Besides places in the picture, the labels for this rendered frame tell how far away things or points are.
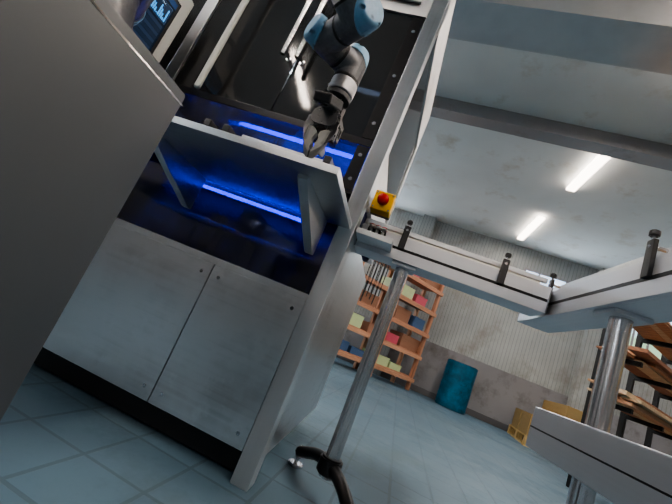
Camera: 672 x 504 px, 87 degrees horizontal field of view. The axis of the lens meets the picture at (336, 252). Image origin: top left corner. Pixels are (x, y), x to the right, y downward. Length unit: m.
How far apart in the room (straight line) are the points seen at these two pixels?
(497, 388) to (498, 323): 1.34
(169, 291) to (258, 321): 0.34
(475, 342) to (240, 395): 7.49
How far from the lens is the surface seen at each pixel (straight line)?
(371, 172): 1.30
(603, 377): 1.12
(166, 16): 1.79
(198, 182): 1.41
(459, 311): 8.46
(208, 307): 1.29
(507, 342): 8.60
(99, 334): 1.49
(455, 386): 7.56
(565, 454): 1.14
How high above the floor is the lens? 0.53
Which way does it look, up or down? 12 degrees up
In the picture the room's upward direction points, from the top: 23 degrees clockwise
